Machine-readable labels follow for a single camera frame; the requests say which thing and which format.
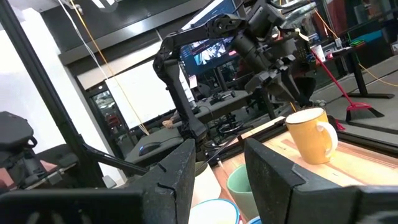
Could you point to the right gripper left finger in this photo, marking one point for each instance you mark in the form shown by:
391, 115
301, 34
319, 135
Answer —
174, 186

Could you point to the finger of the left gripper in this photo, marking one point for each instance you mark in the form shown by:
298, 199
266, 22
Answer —
295, 90
261, 81

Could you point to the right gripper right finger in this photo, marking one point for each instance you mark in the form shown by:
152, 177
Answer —
273, 193

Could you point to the green mug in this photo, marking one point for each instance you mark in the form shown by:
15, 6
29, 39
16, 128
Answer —
242, 193

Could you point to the large white mug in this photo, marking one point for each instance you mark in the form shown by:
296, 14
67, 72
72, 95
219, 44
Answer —
206, 189

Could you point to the blue mug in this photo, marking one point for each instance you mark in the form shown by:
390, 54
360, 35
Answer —
255, 221

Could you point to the red white patterned mug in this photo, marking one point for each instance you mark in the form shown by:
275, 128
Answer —
214, 214

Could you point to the yellow mug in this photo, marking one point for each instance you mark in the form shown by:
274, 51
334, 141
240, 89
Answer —
306, 140

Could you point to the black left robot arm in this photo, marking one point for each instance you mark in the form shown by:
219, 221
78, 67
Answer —
174, 77

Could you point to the black clamp tool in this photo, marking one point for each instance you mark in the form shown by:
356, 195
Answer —
222, 97

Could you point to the grey desk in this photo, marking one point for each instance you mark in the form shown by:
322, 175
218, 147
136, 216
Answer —
161, 140
224, 105

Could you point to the black computer mouse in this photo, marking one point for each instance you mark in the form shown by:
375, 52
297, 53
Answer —
149, 147

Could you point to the computer monitor blue screen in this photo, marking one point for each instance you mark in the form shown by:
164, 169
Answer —
202, 57

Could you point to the red plastic dustpan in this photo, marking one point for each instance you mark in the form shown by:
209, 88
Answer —
339, 125

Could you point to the black standing desk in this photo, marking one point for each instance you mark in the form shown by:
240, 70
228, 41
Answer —
360, 77

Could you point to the black rack wooden shelf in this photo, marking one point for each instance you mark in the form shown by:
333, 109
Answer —
357, 168

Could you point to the black boxy device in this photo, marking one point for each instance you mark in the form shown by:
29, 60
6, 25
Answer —
15, 130

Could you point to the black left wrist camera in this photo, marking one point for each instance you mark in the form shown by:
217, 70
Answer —
267, 15

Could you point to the black table frame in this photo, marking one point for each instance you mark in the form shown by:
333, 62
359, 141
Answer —
46, 93

